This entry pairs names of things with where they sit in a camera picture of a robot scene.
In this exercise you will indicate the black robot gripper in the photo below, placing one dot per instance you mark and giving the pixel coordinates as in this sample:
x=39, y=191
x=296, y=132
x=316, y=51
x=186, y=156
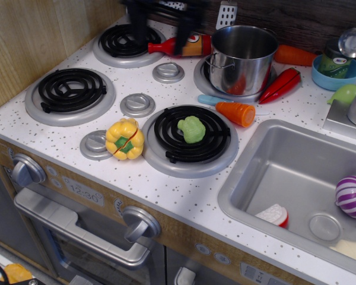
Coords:
x=189, y=18

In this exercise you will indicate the green toy broccoli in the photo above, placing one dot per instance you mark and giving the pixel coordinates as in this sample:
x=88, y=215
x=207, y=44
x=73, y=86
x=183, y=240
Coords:
x=193, y=129

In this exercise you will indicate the stainless steel pot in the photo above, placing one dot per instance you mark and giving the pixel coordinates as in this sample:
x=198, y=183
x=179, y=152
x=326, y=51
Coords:
x=241, y=59

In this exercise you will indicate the red toy ketchup bottle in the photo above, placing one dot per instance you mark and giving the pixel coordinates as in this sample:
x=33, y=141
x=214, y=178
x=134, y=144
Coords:
x=196, y=45

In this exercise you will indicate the back left black burner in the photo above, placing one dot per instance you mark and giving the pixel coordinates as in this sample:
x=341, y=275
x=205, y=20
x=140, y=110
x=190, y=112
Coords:
x=116, y=47

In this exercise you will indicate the black burner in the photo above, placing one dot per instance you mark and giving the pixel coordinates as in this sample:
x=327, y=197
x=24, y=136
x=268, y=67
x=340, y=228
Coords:
x=116, y=47
x=70, y=97
x=166, y=150

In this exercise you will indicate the grey stove knob back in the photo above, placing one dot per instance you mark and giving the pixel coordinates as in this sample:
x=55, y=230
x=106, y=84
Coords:
x=168, y=73

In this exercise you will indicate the grey stove knob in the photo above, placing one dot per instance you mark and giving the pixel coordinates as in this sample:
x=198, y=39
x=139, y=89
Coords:
x=93, y=146
x=137, y=105
x=168, y=73

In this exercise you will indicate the silver slotted spatula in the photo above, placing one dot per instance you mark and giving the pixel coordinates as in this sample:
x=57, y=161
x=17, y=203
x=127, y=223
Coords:
x=227, y=14

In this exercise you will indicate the grey stove knob middle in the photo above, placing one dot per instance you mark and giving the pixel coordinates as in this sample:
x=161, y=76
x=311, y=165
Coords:
x=137, y=105

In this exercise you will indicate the blue toy knife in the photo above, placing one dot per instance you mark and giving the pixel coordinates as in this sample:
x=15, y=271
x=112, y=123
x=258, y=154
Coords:
x=212, y=101

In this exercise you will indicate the front left black burner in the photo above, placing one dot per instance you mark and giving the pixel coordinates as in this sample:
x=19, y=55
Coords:
x=70, y=97

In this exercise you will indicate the yellow toy bell pepper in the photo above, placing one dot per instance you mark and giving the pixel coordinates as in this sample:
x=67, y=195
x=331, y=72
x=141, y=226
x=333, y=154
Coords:
x=124, y=139

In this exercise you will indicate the orange toy carrot front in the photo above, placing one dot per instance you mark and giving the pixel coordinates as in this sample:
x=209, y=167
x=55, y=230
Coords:
x=238, y=113

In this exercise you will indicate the orange toy carrot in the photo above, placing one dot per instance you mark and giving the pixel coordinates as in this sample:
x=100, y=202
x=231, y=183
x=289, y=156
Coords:
x=238, y=113
x=294, y=56

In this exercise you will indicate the front right black burner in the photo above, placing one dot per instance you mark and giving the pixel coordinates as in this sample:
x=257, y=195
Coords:
x=166, y=150

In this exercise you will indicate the orange toy carrot back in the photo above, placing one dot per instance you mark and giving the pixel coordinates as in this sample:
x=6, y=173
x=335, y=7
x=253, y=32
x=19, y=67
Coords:
x=294, y=56

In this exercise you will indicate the red toy chili pepper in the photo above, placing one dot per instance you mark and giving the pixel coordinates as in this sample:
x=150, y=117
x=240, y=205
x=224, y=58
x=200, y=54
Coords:
x=287, y=81

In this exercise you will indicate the grey stove knob front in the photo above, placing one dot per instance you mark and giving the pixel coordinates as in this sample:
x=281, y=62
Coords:
x=93, y=146

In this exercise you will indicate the grey toy sink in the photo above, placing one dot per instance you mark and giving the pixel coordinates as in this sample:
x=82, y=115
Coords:
x=298, y=169

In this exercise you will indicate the green toy can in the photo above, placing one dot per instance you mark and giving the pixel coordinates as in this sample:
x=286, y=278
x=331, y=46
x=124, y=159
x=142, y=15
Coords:
x=333, y=63

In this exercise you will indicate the silver ladle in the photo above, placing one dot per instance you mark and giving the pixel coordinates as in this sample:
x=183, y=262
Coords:
x=353, y=41

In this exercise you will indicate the blue plastic bowl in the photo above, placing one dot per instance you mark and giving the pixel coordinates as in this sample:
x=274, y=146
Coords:
x=330, y=83

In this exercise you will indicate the green toy pear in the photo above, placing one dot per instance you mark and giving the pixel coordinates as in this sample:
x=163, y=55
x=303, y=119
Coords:
x=345, y=94

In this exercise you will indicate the left oven dial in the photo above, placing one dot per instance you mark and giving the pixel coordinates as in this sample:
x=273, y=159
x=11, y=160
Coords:
x=27, y=171

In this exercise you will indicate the oven dial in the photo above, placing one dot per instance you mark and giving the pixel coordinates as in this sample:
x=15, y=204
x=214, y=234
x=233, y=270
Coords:
x=27, y=171
x=139, y=224

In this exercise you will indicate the right oven dial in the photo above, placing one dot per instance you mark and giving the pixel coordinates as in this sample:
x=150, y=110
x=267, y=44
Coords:
x=139, y=224

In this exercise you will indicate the red white toy piece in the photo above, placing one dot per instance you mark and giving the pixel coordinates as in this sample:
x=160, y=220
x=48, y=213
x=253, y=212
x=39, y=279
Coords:
x=275, y=214

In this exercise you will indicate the purple striped toy onion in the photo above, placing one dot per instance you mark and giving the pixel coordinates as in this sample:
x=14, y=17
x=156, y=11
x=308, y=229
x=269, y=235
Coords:
x=345, y=195

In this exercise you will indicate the yellow toy on floor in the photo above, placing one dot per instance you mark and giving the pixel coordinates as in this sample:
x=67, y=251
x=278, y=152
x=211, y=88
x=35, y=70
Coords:
x=17, y=273

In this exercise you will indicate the grey oven door handle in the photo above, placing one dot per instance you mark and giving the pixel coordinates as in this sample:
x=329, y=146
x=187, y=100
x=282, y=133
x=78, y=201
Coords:
x=62, y=220

